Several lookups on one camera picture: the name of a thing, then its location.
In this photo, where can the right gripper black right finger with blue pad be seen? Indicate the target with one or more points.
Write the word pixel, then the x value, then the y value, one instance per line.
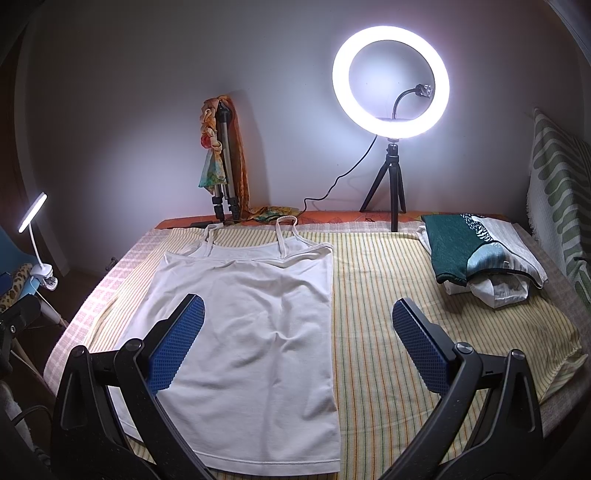
pixel 508 432

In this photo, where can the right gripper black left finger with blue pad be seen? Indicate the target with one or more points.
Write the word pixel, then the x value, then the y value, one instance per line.
pixel 87 440

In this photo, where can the white camisole top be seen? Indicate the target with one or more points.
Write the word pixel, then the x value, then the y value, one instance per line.
pixel 254 394

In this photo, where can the stack of folded clothes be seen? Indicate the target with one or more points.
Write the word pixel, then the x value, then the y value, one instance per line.
pixel 480 255

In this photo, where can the leopard print cloth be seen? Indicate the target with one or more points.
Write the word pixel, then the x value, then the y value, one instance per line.
pixel 18 280

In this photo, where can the white clip desk lamp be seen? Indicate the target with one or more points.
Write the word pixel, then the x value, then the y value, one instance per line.
pixel 41 272

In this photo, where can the blue chair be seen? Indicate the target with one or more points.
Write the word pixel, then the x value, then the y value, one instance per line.
pixel 11 257

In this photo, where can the yellow striped bed cover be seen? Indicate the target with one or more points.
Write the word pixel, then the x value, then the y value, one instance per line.
pixel 381 397

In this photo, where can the black power adapter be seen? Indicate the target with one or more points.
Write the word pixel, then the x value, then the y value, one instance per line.
pixel 206 224

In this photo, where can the folded silver tripod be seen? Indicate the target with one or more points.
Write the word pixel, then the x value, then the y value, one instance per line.
pixel 226 191

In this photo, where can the green white patterned pillow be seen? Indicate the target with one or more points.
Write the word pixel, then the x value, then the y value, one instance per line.
pixel 558 200

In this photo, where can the white ring light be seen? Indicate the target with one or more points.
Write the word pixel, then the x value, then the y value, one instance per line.
pixel 378 63

